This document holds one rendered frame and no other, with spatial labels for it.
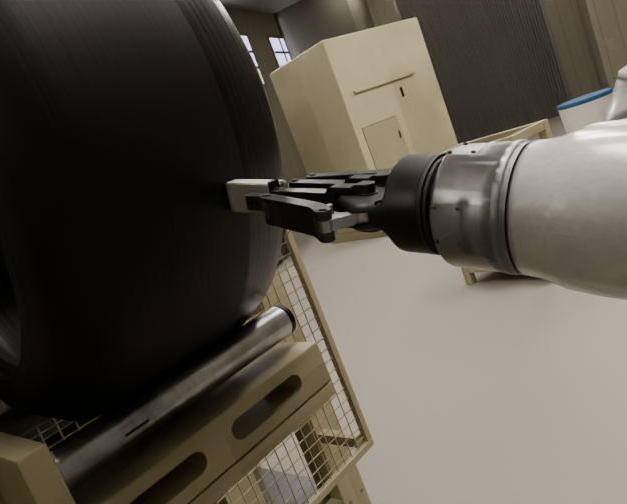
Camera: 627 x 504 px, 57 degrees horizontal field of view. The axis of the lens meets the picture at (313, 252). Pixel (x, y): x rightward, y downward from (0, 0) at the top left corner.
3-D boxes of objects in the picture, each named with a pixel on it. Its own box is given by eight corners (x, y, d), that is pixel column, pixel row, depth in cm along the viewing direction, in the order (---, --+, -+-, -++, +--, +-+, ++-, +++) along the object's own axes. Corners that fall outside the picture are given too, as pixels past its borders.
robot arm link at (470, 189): (499, 159, 33) (410, 160, 37) (508, 298, 37) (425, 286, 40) (551, 125, 40) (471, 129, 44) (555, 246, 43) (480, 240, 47)
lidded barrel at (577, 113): (633, 153, 524) (615, 88, 513) (574, 171, 545) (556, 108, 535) (626, 146, 569) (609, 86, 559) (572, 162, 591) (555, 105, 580)
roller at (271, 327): (61, 507, 53) (41, 466, 52) (43, 498, 56) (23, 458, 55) (302, 332, 77) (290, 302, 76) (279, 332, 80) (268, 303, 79)
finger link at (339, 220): (402, 221, 44) (365, 246, 40) (347, 218, 47) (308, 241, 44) (398, 191, 43) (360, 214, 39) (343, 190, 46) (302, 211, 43)
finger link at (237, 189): (287, 213, 53) (282, 215, 53) (236, 209, 58) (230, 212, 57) (281, 181, 52) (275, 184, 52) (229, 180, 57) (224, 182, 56)
